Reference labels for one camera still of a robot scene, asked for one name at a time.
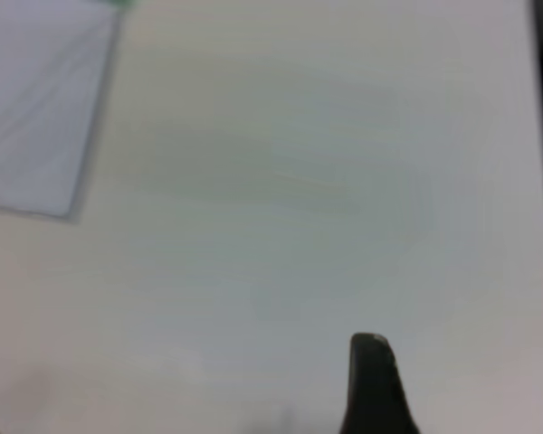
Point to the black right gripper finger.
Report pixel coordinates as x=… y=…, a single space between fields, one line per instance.
x=373 y=389

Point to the clear plastic zip bag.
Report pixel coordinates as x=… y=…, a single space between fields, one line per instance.
x=36 y=113

